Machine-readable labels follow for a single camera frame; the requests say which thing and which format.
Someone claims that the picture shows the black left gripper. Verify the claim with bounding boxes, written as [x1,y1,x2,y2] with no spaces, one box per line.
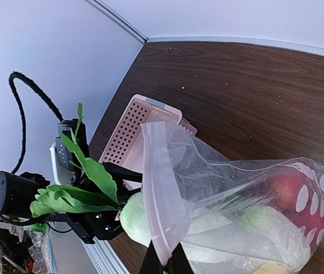
[46,162,142,244]

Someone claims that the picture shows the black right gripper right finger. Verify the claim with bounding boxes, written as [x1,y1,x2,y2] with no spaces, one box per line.
[167,243,194,274]

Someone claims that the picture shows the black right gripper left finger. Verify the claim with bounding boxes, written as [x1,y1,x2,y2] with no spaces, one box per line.
[139,241,165,274]

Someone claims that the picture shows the pink plastic basket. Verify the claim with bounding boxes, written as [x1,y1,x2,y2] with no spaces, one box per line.
[98,94,198,191]

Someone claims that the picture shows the white radish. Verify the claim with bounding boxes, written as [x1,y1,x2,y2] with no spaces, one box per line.
[30,103,151,246]

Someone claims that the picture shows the yellow peach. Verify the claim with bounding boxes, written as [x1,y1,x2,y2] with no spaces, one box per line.
[254,263,291,274]

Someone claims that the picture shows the clear zip top bag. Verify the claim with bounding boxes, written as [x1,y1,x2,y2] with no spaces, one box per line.
[142,122,324,273]

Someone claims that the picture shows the red apple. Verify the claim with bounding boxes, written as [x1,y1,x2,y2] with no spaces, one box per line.
[268,167,324,248]

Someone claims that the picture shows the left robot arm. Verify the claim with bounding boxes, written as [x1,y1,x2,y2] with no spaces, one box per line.
[0,163,142,244]

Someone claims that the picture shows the front aluminium frame rail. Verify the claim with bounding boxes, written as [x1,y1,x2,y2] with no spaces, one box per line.
[83,239,130,274]

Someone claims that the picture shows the left black cable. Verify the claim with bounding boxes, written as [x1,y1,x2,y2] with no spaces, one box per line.
[8,71,64,175]

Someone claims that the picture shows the left rear aluminium post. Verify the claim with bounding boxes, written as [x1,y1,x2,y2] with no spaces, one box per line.
[86,0,148,45]

